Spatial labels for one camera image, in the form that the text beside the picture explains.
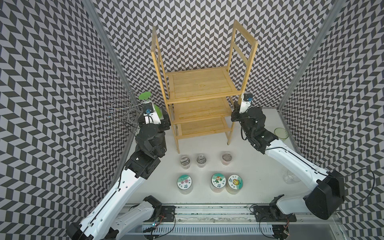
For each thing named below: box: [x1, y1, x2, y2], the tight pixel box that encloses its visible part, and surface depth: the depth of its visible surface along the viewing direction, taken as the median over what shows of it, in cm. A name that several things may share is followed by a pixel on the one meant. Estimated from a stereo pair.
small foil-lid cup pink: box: [221, 152, 233, 166], surface depth 89 cm
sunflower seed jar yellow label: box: [225, 174, 244, 195], surface depth 77 cm
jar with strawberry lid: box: [209, 173, 227, 193], surface depth 77 cm
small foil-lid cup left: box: [180, 155, 191, 170], surface depth 86 cm
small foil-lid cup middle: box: [196, 154, 207, 168], surface depth 88 cm
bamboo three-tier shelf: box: [151, 19, 259, 154], surface depth 72 cm
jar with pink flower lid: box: [177, 174, 193, 195], surface depth 77 cm
